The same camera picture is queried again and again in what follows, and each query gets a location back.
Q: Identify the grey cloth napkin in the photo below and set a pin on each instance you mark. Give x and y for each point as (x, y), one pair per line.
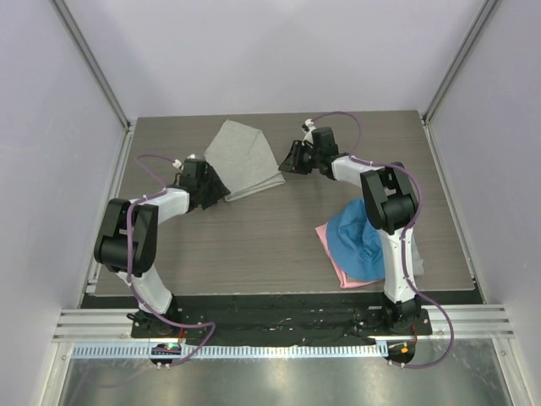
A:
(243, 160)

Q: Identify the aluminium frame post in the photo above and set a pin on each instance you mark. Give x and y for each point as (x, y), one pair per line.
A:
(70, 24)
(474, 33)

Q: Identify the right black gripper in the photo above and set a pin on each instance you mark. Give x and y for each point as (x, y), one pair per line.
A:
(292, 162)

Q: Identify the pink cloth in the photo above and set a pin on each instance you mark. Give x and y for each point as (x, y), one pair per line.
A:
(355, 253)

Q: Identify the grey folded cloth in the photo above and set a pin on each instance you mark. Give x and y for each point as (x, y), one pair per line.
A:
(418, 262)

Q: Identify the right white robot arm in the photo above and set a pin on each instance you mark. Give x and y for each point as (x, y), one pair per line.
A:
(392, 207)

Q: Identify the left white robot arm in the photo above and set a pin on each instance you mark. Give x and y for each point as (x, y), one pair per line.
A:
(126, 243)

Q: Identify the white slotted cable duct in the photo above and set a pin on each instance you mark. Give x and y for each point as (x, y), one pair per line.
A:
(150, 350)

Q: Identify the blue cloth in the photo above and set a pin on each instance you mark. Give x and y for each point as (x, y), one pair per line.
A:
(354, 214)

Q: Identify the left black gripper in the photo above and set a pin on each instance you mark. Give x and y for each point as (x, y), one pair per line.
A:
(218, 189)

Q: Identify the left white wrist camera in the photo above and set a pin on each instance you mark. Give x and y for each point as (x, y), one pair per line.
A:
(179, 165)

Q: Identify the aluminium front rail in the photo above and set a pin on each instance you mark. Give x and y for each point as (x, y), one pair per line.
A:
(468, 320)

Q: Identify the left aluminium frame post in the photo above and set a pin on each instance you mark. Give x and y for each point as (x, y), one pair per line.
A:
(70, 24)

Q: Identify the right aluminium frame post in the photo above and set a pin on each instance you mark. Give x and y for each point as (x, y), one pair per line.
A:
(474, 33)

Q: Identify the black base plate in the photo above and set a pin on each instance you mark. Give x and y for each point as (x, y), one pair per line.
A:
(281, 320)

